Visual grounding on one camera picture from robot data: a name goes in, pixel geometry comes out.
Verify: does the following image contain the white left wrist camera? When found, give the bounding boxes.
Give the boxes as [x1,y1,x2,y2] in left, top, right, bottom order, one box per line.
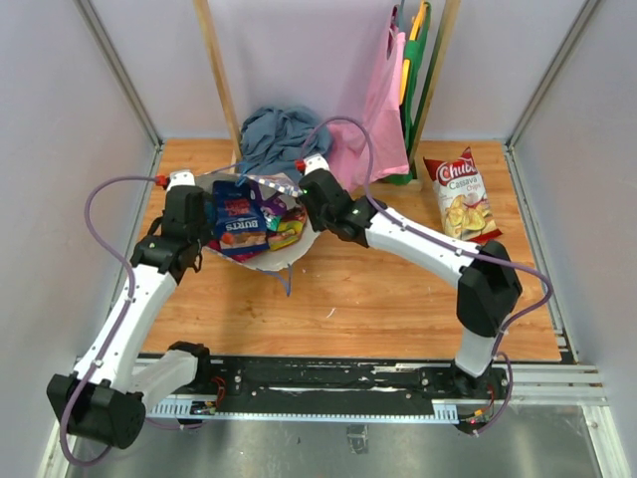
[154,169,195,191]

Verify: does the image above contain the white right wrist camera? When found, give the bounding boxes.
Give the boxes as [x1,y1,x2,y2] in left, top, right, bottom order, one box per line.
[295,154,329,176]

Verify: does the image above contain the blue crumpled cloth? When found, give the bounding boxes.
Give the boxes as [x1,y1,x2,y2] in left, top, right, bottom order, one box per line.
[239,107,332,183]

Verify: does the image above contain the purple snack packet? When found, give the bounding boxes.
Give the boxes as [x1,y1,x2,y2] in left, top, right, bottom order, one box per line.
[250,182,300,232]

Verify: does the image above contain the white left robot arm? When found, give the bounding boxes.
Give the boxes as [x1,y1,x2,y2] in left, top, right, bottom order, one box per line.
[47,170,213,462]

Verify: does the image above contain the colourful orange candy bag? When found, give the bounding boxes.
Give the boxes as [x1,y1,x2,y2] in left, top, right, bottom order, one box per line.
[267,206,307,251]

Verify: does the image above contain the pink t-shirt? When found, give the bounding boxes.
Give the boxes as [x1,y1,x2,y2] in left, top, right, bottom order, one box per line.
[327,14,409,191]

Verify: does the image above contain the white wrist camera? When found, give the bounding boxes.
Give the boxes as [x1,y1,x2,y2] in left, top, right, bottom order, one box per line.
[295,154,329,176]
[154,169,195,191]

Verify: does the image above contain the red Chubi cassava chips bag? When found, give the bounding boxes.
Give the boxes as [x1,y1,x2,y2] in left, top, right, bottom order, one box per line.
[423,147,502,243]

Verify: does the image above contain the green t-shirt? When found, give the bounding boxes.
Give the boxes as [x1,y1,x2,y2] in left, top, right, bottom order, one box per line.
[374,2,421,185]

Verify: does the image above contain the aluminium frame rails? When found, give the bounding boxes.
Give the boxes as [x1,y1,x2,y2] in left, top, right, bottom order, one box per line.
[39,0,637,478]

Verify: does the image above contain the blue checkered paper bag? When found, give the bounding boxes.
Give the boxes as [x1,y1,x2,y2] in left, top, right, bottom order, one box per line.
[195,169,319,278]

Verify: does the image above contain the blue Burts chips bag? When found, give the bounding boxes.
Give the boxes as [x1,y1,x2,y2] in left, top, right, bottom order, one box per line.
[212,181,269,256]

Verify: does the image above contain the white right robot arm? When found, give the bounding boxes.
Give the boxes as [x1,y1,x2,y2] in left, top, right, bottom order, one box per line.
[300,169,523,398]

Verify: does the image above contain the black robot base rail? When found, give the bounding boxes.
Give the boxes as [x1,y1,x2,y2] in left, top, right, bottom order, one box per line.
[136,354,514,424]

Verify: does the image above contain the yellow clothes hanger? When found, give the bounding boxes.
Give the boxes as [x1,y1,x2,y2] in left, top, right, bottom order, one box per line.
[399,1,431,106]

